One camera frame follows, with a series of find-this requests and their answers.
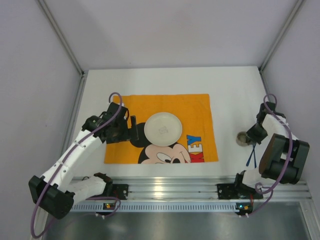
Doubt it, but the white round plate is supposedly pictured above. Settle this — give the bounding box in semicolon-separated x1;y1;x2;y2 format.
144;112;183;147

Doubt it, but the orange Mickey placemat cloth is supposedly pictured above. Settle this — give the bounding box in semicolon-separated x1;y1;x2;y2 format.
104;94;219;164

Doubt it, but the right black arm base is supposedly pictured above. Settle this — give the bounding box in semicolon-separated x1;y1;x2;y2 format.
216;183;263;200

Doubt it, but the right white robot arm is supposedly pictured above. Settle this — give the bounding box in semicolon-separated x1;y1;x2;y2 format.
234;101;310;196

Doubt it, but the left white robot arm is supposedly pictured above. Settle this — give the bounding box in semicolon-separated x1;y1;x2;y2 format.
28;102;138;220

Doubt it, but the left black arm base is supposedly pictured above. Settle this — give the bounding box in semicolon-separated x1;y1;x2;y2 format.
109;184;129;200

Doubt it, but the blue fork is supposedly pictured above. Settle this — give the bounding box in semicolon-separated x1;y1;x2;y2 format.
252;144;257;169

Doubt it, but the blue spoon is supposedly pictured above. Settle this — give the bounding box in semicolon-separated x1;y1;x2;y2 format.
246;149;253;167

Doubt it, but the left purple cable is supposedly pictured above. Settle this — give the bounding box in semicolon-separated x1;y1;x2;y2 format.
29;92;123;239

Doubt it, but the aluminium mounting rail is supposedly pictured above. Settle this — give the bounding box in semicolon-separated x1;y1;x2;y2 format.
39;175;312;201

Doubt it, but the slotted grey cable duct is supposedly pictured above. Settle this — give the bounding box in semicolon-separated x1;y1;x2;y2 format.
71;201;253;215

